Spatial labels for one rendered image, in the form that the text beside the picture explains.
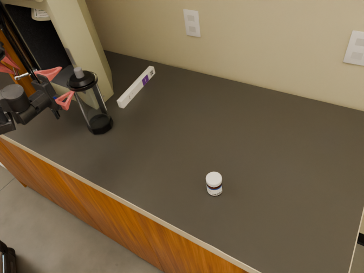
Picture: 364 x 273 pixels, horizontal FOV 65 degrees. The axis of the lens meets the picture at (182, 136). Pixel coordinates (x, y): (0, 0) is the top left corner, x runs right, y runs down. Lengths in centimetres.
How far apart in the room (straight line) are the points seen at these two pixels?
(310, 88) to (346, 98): 13
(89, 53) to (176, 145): 50
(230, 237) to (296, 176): 29
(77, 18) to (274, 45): 73
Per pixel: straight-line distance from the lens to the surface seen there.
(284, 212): 90
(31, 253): 222
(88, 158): 113
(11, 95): 92
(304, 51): 117
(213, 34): 128
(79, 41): 120
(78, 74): 107
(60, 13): 114
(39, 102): 99
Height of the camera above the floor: 172
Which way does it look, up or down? 46 degrees down
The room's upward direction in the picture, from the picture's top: 11 degrees counter-clockwise
